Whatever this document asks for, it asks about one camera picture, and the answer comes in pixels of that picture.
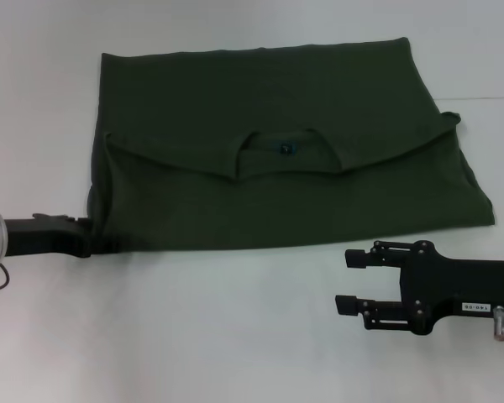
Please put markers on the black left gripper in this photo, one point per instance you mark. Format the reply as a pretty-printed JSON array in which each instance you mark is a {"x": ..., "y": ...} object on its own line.
[{"x": 46, "y": 239}]

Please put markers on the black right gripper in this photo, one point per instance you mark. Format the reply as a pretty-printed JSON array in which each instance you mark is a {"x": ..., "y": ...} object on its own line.
[{"x": 466, "y": 281}]

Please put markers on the dark green FREE t-shirt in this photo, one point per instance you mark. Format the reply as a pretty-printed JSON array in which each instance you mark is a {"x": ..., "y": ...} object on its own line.
[{"x": 277, "y": 168}]

